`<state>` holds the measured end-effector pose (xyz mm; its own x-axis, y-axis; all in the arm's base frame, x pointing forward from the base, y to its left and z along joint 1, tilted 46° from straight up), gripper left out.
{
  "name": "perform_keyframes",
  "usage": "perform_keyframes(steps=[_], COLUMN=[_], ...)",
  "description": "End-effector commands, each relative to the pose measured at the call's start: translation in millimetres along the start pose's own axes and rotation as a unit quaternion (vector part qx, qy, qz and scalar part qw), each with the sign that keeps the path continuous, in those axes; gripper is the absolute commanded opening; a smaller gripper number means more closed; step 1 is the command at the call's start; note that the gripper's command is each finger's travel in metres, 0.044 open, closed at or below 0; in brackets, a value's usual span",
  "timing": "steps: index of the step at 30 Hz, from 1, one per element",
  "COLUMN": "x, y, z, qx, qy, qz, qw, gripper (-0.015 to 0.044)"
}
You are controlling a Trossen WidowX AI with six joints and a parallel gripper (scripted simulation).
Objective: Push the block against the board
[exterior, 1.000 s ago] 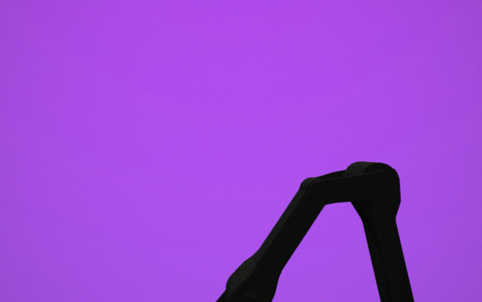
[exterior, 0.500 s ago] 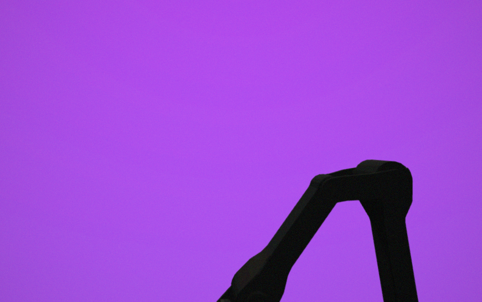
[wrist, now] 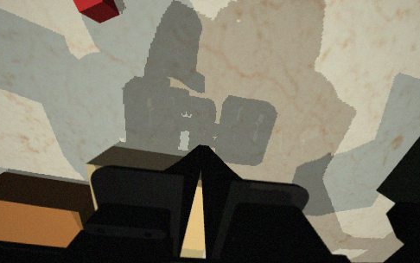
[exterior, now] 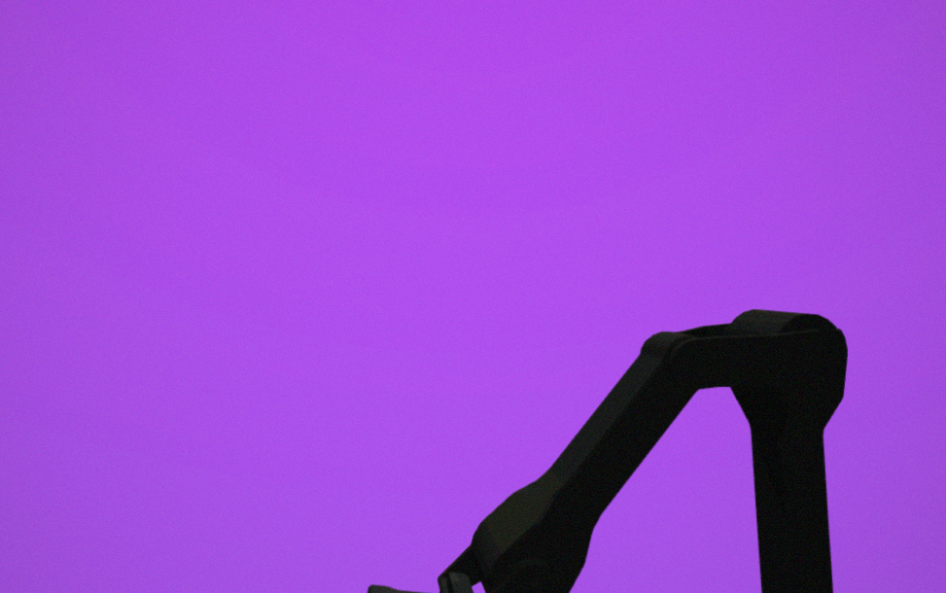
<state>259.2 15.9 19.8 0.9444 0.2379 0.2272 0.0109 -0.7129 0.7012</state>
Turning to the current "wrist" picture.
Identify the red square block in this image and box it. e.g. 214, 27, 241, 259
73, 0, 120, 23

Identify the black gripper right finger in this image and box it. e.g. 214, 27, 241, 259
201, 145, 309, 260

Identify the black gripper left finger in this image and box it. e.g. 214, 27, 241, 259
90, 144, 204, 257

